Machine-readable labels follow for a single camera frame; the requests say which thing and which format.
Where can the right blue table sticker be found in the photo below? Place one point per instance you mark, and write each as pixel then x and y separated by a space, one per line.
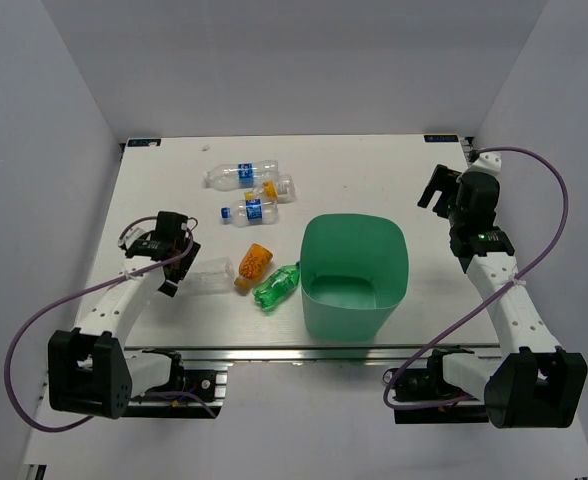
pixel 441 138

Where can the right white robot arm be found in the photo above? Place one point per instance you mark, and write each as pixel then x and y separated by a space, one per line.
pixel 537 384

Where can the orange plastic bottle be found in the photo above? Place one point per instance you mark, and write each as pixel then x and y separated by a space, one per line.
pixel 252 267

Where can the left blue table sticker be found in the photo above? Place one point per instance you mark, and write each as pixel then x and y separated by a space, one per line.
pixel 143 142

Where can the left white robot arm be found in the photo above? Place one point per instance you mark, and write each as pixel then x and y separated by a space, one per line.
pixel 89 370

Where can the clear bottle blue cap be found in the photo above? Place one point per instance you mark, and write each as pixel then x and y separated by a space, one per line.
pixel 250 212

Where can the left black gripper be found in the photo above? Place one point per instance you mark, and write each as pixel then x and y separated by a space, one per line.
pixel 174 277

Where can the blue table sticker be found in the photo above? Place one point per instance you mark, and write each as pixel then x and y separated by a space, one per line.
pixel 441 138
pixel 143 142

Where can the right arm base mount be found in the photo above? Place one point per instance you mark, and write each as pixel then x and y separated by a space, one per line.
pixel 440 402

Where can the green plastic bin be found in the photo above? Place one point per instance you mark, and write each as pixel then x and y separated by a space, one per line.
pixel 354 273

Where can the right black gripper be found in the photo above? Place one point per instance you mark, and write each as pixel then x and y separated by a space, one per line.
pixel 443 180

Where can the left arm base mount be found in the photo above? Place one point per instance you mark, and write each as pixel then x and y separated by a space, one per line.
pixel 194 387

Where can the clear bottle blue label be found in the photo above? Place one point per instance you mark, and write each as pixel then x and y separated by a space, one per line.
pixel 228 177

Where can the green plastic bottle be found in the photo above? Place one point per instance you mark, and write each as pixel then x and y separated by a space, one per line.
pixel 277 287

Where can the aluminium table rail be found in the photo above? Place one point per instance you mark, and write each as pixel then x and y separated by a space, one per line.
pixel 380 354

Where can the clear bottle yellow cap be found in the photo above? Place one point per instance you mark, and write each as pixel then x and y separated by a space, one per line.
pixel 279 189

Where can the clear crushed plastic bottle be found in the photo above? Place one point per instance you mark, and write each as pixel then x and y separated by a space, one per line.
pixel 209 277

